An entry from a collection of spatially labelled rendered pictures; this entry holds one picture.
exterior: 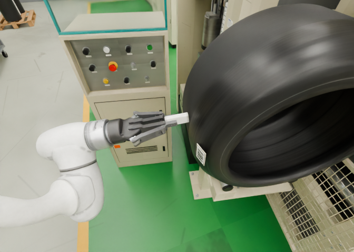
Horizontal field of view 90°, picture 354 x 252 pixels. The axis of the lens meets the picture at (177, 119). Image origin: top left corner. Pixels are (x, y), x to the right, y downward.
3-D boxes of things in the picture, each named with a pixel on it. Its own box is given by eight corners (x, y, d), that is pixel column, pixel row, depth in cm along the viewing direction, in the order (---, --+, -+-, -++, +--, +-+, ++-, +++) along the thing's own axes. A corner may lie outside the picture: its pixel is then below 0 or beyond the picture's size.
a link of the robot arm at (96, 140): (88, 115, 54) (107, 111, 54) (101, 133, 60) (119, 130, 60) (81, 139, 47) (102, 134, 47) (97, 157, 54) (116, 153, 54)
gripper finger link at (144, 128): (127, 125, 52) (127, 129, 51) (165, 118, 52) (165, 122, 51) (131, 133, 55) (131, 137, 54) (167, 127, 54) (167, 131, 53)
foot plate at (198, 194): (188, 172, 174) (188, 170, 173) (215, 168, 177) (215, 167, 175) (194, 199, 156) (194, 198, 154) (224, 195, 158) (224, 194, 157)
